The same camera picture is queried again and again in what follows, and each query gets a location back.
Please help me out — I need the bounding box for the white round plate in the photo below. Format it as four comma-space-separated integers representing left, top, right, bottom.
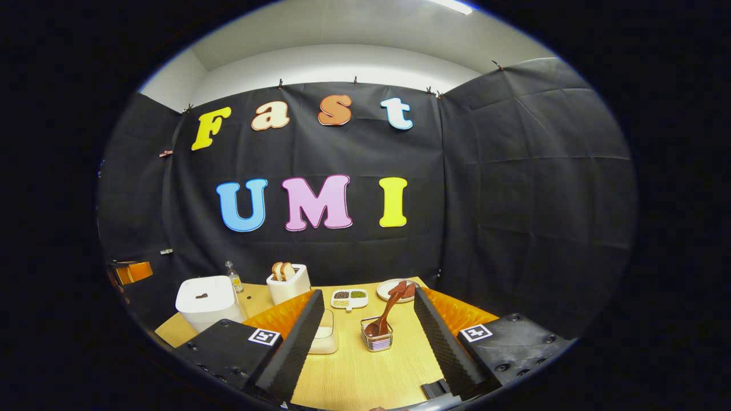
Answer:
376, 279, 420, 303

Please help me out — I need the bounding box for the small glass bottle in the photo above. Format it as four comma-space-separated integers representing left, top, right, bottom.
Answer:
224, 261, 244, 293

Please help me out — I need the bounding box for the brown wooden spoon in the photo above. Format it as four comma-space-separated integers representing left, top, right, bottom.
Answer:
364, 281, 407, 338

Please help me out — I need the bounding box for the white divided bean dish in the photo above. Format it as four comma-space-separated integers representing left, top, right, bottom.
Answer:
331, 288, 369, 312

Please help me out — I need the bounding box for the metal wire chopstick holder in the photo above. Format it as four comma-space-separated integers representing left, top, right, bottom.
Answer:
360, 317, 394, 353

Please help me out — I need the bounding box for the white rice cooker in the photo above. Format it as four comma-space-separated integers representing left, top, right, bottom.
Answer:
175, 276, 247, 333

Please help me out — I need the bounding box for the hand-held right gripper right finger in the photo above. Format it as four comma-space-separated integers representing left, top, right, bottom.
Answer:
413, 287, 575, 400

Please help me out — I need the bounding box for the white toaster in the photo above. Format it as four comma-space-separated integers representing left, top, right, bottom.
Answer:
266, 263, 312, 306

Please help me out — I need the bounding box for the black backdrop cloth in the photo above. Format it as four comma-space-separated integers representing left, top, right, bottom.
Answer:
97, 57, 637, 343

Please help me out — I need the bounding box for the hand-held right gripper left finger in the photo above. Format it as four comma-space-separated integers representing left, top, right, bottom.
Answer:
171, 289, 325, 404

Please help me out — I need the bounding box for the clear plastic tray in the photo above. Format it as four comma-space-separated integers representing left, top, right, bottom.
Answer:
308, 309, 339, 355

